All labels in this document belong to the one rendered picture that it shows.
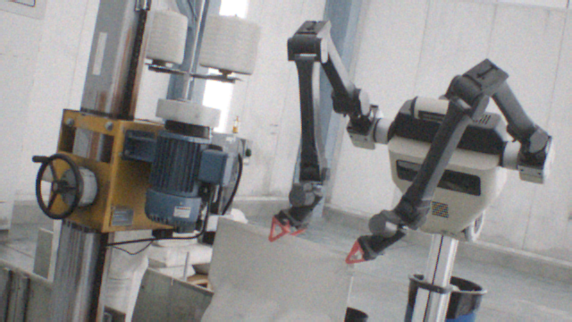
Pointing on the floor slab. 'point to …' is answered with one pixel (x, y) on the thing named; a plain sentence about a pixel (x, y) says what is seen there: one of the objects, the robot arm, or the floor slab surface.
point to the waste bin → (462, 304)
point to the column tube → (124, 24)
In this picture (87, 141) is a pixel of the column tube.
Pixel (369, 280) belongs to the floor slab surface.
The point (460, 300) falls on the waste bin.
